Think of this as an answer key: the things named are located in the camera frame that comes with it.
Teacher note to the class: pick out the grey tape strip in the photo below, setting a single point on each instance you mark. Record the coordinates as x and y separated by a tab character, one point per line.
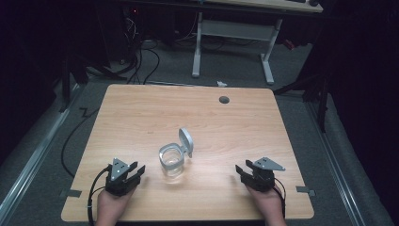
71	193
305	190

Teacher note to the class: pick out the clear glass jar grey lid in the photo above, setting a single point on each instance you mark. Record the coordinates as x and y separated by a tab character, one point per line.
172	158

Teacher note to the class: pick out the black metal stand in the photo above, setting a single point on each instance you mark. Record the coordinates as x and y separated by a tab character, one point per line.
316	91
73	72

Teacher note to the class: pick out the person's left hand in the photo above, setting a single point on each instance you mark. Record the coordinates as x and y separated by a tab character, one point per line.
110	207

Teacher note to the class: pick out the black table grommet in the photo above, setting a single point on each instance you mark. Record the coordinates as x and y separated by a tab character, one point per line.
224	100

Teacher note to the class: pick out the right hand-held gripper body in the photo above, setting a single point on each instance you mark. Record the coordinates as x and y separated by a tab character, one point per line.
262	177

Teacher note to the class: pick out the white crumpled paper scrap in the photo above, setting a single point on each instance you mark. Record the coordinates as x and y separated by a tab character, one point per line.
221	83

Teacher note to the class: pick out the white frame desk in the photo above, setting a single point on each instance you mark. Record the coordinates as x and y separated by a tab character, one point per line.
235	29

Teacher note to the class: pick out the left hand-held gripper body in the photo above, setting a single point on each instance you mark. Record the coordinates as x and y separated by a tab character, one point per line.
118	177

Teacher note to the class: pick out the metal floor rail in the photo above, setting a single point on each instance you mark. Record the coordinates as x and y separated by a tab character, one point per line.
337	163
34	157

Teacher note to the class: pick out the person's right hand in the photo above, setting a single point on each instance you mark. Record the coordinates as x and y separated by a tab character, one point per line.
269	204

